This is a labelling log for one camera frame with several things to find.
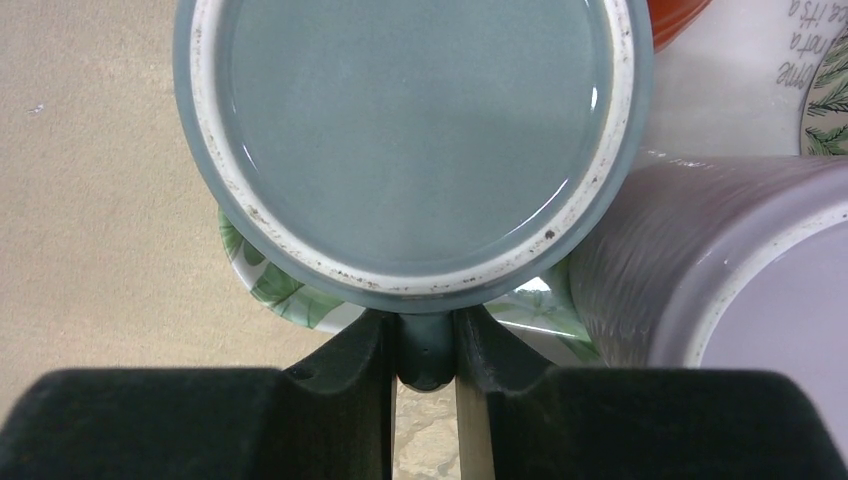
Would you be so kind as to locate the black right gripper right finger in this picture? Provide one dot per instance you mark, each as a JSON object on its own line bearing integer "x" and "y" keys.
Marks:
{"x": 521, "y": 416}

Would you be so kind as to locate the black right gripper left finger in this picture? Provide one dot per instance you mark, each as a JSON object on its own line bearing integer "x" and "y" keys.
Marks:
{"x": 329, "y": 416}

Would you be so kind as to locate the lilac ribbed mug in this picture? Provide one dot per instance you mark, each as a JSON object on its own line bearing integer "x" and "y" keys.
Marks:
{"x": 725, "y": 263}

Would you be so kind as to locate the grey-green ceramic mug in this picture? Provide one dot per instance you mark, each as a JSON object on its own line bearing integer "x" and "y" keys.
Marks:
{"x": 413, "y": 157}

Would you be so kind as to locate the bright orange mug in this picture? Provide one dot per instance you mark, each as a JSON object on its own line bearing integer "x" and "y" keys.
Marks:
{"x": 669, "y": 18}

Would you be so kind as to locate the cream illustrated mug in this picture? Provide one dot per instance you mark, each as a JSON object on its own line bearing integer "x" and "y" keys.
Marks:
{"x": 817, "y": 66}

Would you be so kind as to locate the leaf-patterned serving tray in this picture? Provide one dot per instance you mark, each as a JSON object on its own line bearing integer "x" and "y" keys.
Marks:
{"x": 541, "y": 311}

